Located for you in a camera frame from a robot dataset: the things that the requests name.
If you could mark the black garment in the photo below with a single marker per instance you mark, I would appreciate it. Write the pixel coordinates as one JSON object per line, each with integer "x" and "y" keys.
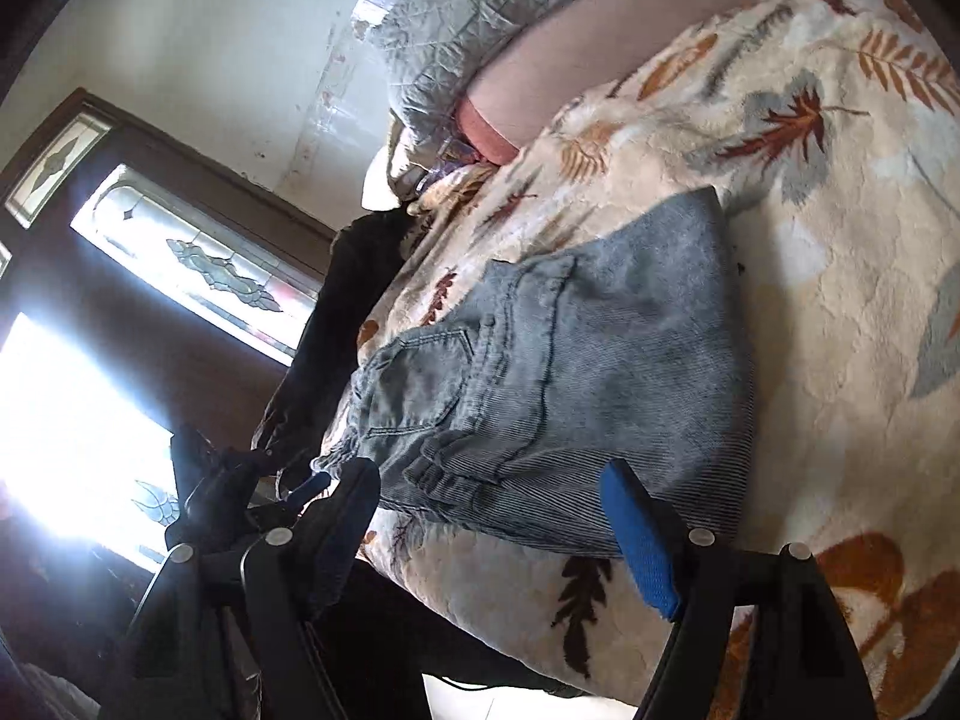
{"x": 365, "y": 257}

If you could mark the leaf-print cream blanket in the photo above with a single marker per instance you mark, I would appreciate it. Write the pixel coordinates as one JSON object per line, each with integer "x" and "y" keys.
{"x": 829, "y": 129}

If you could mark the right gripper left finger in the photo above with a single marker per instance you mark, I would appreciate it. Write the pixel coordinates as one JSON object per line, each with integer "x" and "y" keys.
{"x": 176, "y": 659}

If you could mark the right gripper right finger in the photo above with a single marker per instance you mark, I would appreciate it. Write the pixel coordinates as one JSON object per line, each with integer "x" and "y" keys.
{"x": 802, "y": 662}

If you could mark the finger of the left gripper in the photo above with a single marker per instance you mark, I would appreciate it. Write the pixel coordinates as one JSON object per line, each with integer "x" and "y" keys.
{"x": 307, "y": 491}

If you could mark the dark wooden glazed door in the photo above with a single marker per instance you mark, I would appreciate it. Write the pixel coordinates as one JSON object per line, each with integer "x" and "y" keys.
{"x": 144, "y": 288}

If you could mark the grey quilted blanket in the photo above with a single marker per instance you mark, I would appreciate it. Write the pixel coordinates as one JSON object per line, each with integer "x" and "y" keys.
{"x": 432, "y": 50}

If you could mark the light blue denim pants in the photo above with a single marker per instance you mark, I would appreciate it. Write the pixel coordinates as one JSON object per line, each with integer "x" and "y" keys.
{"x": 501, "y": 416}

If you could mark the black trousers leg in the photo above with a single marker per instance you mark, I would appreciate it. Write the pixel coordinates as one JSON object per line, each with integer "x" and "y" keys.
{"x": 378, "y": 642}

